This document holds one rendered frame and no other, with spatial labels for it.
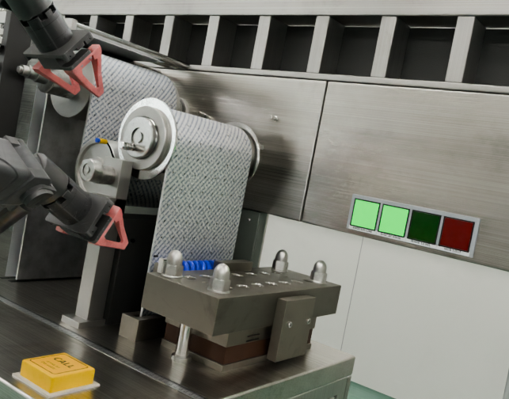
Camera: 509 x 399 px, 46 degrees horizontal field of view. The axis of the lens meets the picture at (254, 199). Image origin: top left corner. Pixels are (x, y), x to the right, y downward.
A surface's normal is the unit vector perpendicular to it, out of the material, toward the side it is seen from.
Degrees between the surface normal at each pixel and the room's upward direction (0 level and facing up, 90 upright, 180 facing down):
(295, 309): 90
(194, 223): 90
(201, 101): 90
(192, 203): 90
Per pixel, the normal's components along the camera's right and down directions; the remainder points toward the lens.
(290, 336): 0.79, 0.18
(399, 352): -0.58, -0.07
